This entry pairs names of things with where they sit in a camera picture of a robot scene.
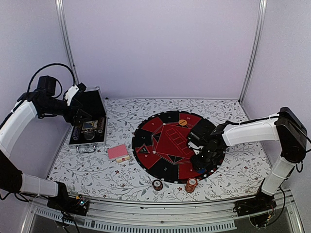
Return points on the red playing card deck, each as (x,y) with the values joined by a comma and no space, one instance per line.
(117,152)

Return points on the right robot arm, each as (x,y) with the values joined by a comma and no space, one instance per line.
(283,129)

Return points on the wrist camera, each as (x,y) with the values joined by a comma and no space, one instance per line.
(195,143)
(72,92)

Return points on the aluminium frame post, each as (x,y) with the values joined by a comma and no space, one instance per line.
(254,50)
(65,36)

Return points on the left aluminium frame post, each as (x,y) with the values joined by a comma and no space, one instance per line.
(65,36)

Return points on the front aluminium rail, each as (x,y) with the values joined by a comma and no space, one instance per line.
(120,216)

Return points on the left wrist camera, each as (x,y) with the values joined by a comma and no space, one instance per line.
(72,92)

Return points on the aluminium poker case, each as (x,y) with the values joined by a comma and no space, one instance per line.
(90,134)

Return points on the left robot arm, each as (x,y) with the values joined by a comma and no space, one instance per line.
(40,103)

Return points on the floral table cloth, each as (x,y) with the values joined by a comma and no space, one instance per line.
(93,174)

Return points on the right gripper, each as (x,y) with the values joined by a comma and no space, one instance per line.
(199,164)

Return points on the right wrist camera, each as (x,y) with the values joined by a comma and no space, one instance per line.
(195,143)

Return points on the right aluminium frame post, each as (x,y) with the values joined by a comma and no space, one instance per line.
(254,50)

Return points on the round red black poker mat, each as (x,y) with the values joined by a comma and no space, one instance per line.
(160,146)

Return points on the orange poker chip stack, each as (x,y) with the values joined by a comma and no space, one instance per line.
(191,185)

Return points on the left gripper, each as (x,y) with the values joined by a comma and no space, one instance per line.
(75,120)

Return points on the dark poker chip stack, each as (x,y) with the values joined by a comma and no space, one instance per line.
(157,185)

